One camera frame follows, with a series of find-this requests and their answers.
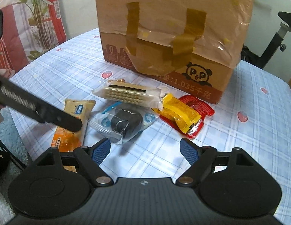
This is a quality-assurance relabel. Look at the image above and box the red patterned curtain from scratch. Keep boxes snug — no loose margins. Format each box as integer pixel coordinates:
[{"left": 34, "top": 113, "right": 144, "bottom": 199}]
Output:
[{"left": 0, "top": 0, "right": 66, "bottom": 78}]

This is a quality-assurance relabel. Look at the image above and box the black exercise bike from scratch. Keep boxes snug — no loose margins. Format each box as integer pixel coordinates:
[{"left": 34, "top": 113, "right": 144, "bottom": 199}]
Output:
[{"left": 241, "top": 0, "right": 291, "bottom": 69}]

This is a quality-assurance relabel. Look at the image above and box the yellow snack packet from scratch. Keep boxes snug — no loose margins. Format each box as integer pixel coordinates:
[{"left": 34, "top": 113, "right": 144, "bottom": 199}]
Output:
[{"left": 153, "top": 94, "right": 201, "bottom": 133}]

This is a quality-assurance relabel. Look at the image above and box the chocolate cookie clear pack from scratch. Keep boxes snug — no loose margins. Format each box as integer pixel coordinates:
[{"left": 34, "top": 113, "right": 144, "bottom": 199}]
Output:
[{"left": 88, "top": 102, "right": 158, "bottom": 145}]

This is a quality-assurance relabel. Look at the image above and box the orange beige snack packet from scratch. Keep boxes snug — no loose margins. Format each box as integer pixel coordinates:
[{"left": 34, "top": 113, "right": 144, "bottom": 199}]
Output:
[{"left": 51, "top": 98, "right": 97, "bottom": 173}]

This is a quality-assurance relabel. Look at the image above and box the red snack packet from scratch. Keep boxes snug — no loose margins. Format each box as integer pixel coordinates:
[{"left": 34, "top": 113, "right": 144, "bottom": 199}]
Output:
[{"left": 154, "top": 94, "right": 215, "bottom": 139}]

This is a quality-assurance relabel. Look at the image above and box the brown cardboard box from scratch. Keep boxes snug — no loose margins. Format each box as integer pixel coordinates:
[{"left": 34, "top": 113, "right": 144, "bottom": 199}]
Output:
[{"left": 96, "top": 0, "right": 254, "bottom": 104}]

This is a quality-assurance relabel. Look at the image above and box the wafer biscuit clear pack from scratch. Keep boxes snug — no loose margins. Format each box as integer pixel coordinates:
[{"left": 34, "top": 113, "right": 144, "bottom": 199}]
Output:
[{"left": 92, "top": 79, "right": 169, "bottom": 110}]

